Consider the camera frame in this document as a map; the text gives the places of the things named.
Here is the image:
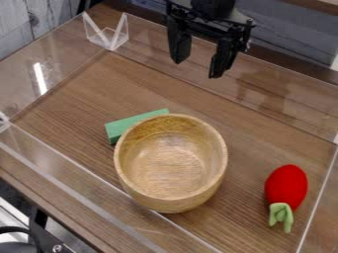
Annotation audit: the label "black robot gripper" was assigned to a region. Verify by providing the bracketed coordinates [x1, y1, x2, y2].
[166, 0, 255, 78]

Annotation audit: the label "black cable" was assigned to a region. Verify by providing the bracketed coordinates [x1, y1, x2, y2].
[0, 225, 46, 253]

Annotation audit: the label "clear acrylic corner bracket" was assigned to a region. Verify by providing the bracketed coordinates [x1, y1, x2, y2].
[82, 13, 130, 51]

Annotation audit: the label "green foam block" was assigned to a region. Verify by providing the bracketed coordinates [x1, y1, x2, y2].
[104, 109, 170, 144]

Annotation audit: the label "clear acrylic tray walls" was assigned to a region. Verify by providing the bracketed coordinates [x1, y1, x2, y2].
[0, 16, 338, 253]

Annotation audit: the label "wooden bowl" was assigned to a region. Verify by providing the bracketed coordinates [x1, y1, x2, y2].
[114, 114, 229, 213]

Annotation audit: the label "black table leg bracket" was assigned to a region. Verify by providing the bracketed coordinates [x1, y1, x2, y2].
[30, 208, 75, 253]

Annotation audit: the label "red felt strawberry toy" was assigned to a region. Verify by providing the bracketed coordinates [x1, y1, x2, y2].
[265, 164, 309, 233]

